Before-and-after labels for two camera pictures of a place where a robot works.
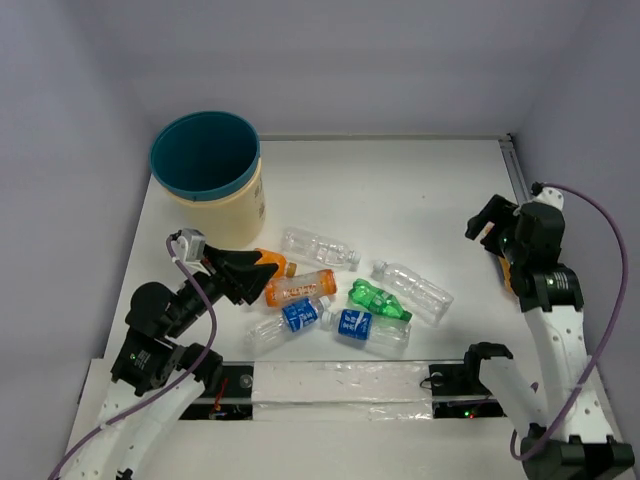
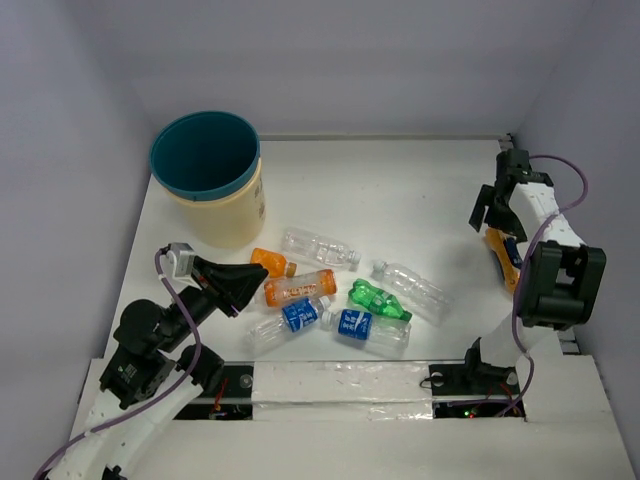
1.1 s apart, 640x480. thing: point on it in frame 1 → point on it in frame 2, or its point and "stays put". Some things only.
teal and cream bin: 209,163 stays put
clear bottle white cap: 421,297 stays put
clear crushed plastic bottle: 303,242 stays put
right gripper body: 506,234 → 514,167
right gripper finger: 491,236 → 501,216
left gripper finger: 231,258 → 247,275
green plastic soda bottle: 377,299 stays put
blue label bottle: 269,330 stays put
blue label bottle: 377,331 stays put
